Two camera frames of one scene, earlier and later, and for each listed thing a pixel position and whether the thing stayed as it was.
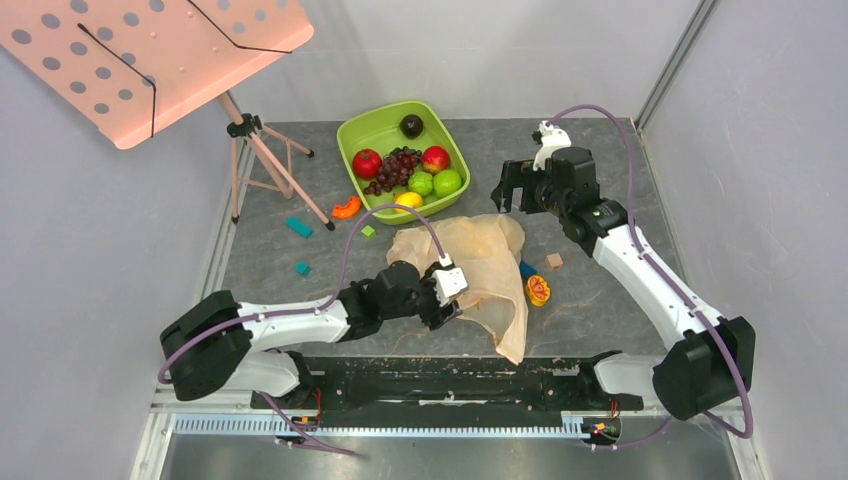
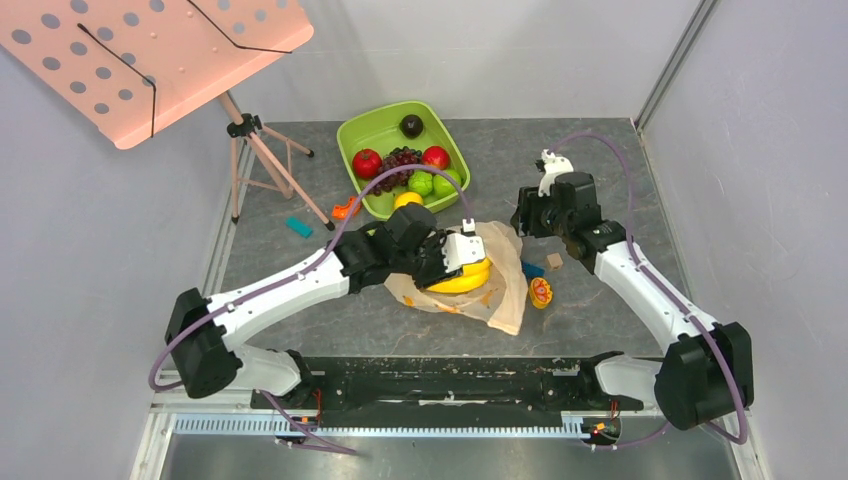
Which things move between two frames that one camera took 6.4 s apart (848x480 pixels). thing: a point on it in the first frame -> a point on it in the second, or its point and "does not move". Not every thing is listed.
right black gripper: x=523 y=187 -> x=527 y=216
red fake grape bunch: x=396 y=169 does not move
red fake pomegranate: x=366 y=163 does not move
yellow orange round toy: x=538 y=290 does not move
